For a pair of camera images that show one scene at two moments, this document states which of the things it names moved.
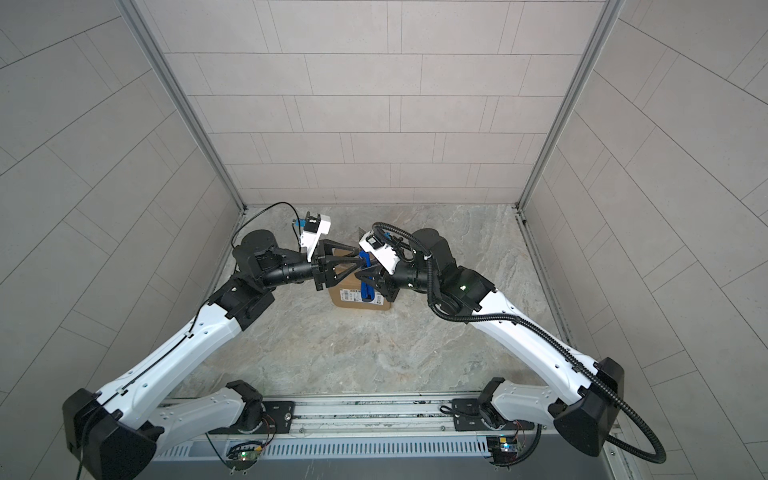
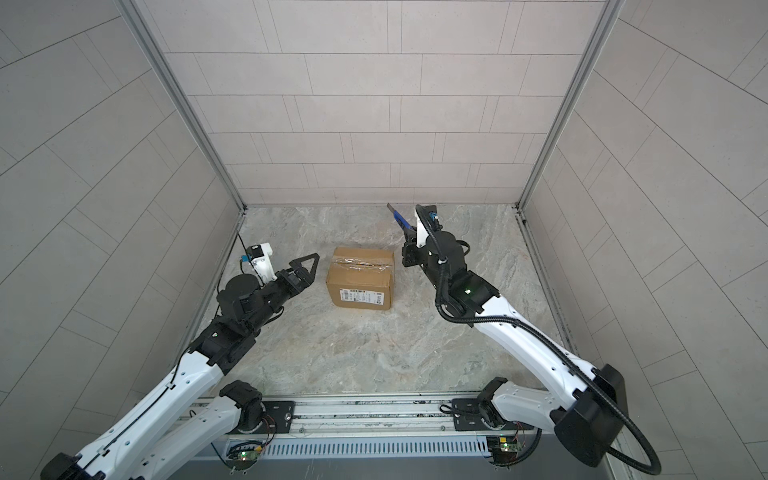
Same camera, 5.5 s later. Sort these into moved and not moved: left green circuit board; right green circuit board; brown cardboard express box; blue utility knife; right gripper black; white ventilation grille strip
Moved: right gripper black; blue utility knife
Not moved: right green circuit board; left green circuit board; brown cardboard express box; white ventilation grille strip
